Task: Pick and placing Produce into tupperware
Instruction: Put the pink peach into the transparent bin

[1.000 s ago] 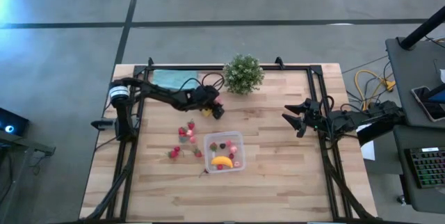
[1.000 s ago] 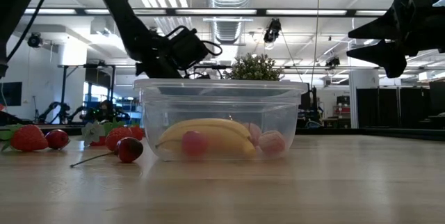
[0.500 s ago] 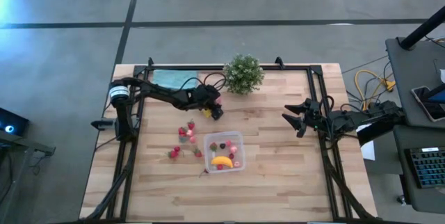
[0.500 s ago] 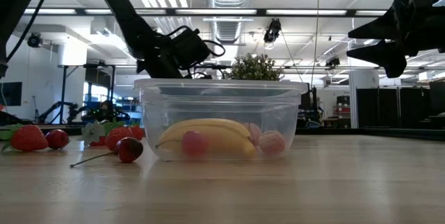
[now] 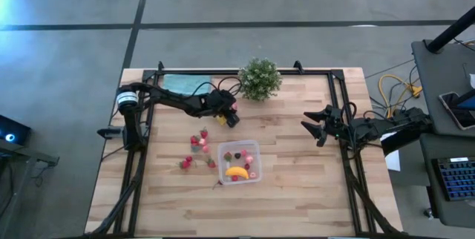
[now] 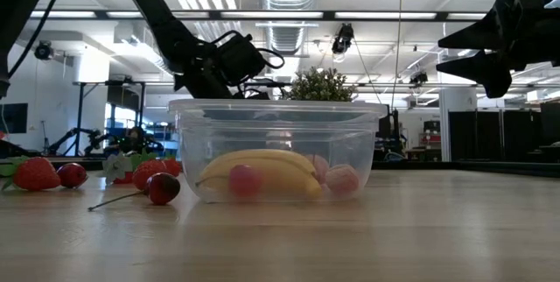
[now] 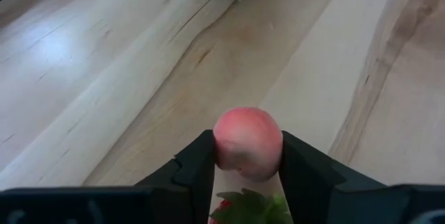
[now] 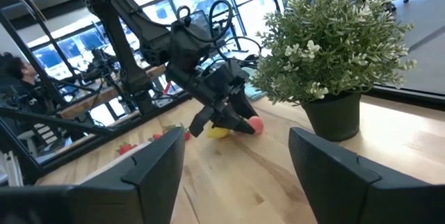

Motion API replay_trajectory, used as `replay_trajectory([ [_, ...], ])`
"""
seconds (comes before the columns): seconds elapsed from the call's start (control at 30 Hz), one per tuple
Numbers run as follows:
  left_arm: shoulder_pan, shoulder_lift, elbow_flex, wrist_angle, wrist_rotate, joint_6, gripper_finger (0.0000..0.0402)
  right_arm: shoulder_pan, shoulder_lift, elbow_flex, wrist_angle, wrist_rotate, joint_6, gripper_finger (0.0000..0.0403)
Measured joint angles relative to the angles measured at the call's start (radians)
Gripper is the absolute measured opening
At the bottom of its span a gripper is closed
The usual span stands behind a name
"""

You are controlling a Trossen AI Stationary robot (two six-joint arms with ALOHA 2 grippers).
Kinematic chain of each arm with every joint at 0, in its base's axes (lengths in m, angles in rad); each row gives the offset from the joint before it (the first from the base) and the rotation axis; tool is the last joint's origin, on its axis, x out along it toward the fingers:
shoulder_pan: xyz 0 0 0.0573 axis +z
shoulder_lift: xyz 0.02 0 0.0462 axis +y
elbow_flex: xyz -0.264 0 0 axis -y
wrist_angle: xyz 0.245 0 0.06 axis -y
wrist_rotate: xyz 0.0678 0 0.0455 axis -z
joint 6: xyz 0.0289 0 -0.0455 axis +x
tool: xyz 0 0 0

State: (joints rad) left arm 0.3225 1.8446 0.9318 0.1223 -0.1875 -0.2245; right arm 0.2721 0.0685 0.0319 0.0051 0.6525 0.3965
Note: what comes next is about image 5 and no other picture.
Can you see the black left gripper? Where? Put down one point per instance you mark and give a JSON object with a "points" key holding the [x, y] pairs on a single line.
{"points": [[220, 103]]}

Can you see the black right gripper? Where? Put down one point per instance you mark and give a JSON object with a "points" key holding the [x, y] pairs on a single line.
{"points": [[339, 129]]}

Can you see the yellow lemon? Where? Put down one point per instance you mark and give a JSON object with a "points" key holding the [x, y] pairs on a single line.
{"points": [[221, 121]]}

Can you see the small pink fruit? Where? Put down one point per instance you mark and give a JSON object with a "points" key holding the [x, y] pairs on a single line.
{"points": [[205, 149], [252, 174], [234, 106], [202, 142]]}

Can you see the small pinkish red fruit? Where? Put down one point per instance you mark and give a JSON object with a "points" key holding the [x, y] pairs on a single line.
{"points": [[243, 153]]}

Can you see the dark purple fruit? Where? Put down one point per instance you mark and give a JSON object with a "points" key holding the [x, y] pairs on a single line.
{"points": [[237, 155]]}

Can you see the clear plastic tupperware container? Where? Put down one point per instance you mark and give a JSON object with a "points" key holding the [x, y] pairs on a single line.
{"points": [[222, 164]]}

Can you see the pale green leaf piece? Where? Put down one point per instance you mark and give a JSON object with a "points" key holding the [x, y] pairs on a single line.
{"points": [[195, 148]]}

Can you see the small green potted plant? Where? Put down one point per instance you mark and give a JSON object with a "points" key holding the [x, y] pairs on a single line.
{"points": [[259, 79]]}

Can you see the yellow banana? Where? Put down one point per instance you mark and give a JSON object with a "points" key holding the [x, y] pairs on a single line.
{"points": [[237, 172]]}

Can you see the small red cherry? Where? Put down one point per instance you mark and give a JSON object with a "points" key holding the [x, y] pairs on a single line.
{"points": [[189, 159]]}

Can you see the dark red cherry with stem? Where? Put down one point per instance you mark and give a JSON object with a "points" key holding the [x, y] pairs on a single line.
{"points": [[219, 183]]}

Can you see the large red strawberry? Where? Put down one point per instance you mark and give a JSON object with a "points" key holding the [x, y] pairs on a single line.
{"points": [[185, 164]]}

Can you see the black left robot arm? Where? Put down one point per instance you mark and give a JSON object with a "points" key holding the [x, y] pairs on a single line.
{"points": [[170, 99]]}

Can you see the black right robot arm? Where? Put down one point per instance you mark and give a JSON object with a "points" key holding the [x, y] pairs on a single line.
{"points": [[375, 129]]}

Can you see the teal folded cloth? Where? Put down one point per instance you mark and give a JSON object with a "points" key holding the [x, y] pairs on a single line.
{"points": [[178, 81]]}

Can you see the white paper sheet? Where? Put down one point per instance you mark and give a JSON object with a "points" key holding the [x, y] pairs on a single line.
{"points": [[393, 161]]}

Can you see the black diagonal desk beam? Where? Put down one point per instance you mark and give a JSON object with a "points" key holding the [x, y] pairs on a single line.
{"points": [[404, 143]]}

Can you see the dark grey desk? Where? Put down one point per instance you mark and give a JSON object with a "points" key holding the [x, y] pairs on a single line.
{"points": [[438, 75], [445, 213]]}

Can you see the black smartphone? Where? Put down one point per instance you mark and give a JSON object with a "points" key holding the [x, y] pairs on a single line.
{"points": [[454, 109]]}

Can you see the small grey caster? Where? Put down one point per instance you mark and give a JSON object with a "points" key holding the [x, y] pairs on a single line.
{"points": [[429, 213]]}

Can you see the backlit black keyboard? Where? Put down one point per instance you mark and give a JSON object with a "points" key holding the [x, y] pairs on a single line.
{"points": [[458, 179]]}

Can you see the black pole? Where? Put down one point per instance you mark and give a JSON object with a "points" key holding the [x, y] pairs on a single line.
{"points": [[449, 33]]}

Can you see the grey metal stand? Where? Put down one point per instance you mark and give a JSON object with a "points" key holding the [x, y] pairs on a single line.
{"points": [[22, 150]]}

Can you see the black device with blue light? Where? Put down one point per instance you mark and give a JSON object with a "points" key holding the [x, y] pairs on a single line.
{"points": [[18, 129]]}

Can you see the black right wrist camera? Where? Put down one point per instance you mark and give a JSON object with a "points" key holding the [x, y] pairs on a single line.
{"points": [[333, 113]]}

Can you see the black metal table frame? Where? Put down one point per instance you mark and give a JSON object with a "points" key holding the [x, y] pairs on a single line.
{"points": [[297, 72]]}

